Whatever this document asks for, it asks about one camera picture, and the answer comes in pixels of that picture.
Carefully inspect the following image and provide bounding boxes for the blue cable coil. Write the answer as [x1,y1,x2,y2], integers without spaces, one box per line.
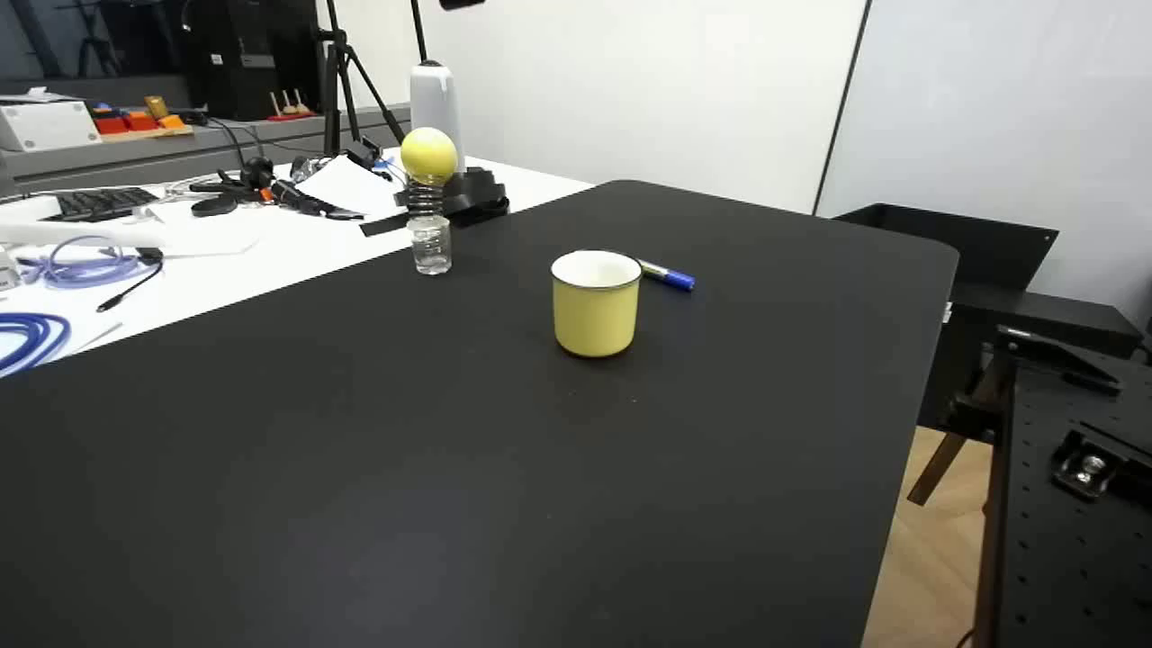
[0,308,74,381]
[16,231,154,290]

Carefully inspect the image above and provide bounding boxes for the white paper sheet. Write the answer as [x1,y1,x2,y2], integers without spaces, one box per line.
[293,152,406,222]

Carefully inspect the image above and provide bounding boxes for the yellow ball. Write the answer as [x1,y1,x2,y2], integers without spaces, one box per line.
[395,121,463,191]

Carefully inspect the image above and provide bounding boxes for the black thin upright pole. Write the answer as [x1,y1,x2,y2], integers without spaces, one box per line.
[406,0,436,67]

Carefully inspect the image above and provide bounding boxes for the black perforated side table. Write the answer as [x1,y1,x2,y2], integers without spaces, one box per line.
[972,325,1152,648]

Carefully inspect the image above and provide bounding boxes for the white flat box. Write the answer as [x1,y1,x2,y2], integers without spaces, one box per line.
[0,95,103,153]

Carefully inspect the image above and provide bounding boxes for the yellow enamel mug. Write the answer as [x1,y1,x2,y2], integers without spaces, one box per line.
[548,248,644,363]

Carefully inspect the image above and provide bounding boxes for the grey long counter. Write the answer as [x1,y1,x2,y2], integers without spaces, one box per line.
[0,103,412,200]

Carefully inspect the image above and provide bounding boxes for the black camera tripod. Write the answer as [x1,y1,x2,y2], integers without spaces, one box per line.
[314,0,412,161]

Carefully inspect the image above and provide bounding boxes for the black keyboard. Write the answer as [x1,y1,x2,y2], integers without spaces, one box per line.
[47,185,162,228]

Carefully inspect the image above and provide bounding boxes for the blue marker pen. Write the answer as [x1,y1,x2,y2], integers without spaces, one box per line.
[632,254,700,295]

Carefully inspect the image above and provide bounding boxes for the black open bin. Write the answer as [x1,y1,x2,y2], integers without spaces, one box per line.
[830,200,1062,325]

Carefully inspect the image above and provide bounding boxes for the black thin cable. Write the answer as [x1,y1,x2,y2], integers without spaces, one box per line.
[94,245,168,318]

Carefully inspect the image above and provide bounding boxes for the small clear glass jar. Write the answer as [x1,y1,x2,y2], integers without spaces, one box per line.
[406,212,456,279]

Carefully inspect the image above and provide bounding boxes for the orange small parts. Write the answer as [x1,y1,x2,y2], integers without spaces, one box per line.
[89,95,193,139]

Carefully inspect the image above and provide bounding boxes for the black metal clamp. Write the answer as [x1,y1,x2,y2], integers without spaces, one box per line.
[1050,419,1152,506]

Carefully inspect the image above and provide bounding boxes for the large dark screen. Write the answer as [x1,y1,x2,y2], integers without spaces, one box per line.
[0,0,190,86]

